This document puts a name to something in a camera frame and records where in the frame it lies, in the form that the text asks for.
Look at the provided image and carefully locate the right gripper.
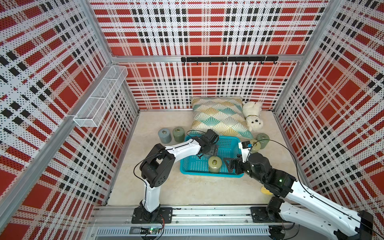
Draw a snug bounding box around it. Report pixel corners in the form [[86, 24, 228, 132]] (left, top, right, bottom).
[[223, 155, 266, 185]]

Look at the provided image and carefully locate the teal plastic basket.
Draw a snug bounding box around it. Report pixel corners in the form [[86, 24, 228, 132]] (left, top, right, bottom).
[[180, 136, 244, 178]]

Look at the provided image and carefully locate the light green tea canister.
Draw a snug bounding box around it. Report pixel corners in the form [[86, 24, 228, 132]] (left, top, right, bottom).
[[250, 140, 262, 154]]

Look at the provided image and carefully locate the dark green tea canister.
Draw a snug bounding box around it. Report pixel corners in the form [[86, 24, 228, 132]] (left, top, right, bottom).
[[173, 127, 185, 143]]

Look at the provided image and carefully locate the blue grey tea canister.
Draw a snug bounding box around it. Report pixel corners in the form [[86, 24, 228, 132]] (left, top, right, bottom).
[[158, 128, 172, 144]]

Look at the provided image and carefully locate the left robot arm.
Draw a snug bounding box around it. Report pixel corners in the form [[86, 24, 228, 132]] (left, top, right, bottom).
[[140, 129, 219, 213]]

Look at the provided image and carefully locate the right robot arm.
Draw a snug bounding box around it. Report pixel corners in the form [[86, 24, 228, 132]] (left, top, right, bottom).
[[223, 153, 374, 240]]

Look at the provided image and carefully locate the fan pattern pillow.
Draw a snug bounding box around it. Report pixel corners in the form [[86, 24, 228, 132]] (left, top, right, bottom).
[[191, 97, 254, 140]]

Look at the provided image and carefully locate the yellow plush toy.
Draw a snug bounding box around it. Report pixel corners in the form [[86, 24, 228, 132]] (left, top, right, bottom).
[[261, 187, 273, 196]]

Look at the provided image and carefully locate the white plush bear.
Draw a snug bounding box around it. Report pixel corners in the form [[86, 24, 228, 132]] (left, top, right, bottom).
[[243, 102, 264, 132]]

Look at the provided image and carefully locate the green circuit board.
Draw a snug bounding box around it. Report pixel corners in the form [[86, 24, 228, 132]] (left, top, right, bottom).
[[140, 227, 161, 235]]

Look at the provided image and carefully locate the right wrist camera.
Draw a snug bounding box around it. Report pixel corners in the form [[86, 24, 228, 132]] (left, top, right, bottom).
[[239, 141, 252, 163]]

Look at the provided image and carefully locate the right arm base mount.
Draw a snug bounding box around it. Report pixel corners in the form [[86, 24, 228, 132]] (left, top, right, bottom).
[[250, 207, 288, 223]]

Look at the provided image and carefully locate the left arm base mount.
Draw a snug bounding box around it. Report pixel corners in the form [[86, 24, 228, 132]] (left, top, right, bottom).
[[131, 207, 173, 224]]

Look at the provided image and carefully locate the black hook rail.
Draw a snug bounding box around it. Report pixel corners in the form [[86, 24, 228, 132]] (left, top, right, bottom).
[[181, 56, 279, 64]]

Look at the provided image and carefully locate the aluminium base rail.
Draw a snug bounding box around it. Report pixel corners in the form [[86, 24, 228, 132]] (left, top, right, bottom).
[[88, 204, 337, 227]]

